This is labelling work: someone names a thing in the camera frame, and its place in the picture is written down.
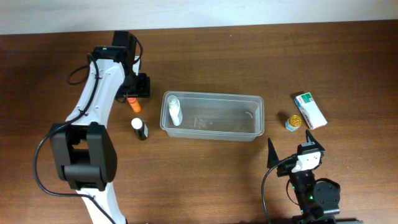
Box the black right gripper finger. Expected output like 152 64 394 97
267 138 279 169
305 129 322 148

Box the orange effervescent tablet tube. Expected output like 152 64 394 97
127 98 141 113

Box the white medicine box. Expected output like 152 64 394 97
294 92 328 129

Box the dark bottle with white cap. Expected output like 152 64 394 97
131 118 149 141

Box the white bottle with clear cap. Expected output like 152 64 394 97
167 95 183 126

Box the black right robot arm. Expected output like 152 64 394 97
261 130 341 224

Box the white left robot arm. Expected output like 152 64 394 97
47 30 150 223

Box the clear plastic container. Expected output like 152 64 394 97
160 91 265 141

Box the small jar with gold lid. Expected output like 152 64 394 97
285 115 303 132

